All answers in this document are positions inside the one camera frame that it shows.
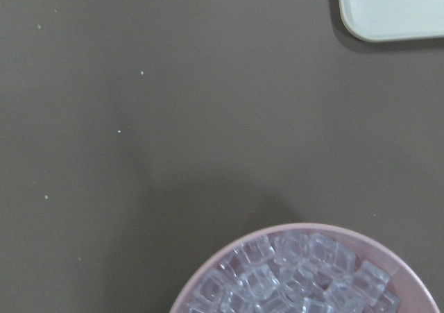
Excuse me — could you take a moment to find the pink bowl of ice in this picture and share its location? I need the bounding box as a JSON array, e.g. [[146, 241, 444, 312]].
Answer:
[[171, 223, 438, 312]]

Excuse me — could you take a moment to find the cream rabbit tray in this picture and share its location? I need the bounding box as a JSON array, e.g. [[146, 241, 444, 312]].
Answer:
[[339, 0, 443, 42]]

